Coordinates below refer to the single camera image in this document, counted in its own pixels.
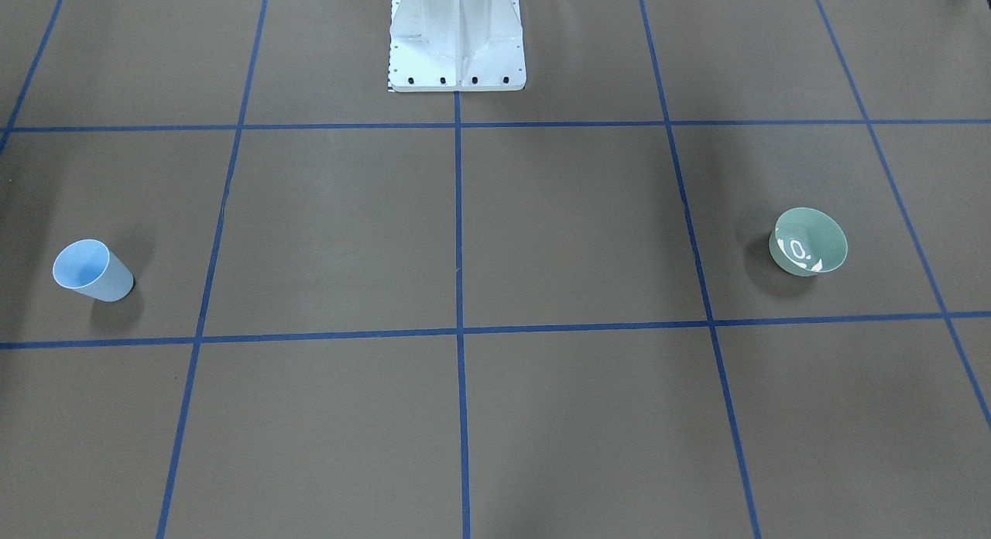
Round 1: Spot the light green bowl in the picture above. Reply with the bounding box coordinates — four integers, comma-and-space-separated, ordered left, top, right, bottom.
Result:
768, 207, 849, 277

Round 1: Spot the light blue plastic cup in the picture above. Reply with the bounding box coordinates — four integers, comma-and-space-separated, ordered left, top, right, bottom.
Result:
52, 239, 135, 302

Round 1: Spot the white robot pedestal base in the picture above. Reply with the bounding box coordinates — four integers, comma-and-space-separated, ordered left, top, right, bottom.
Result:
387, 0, 527, 92

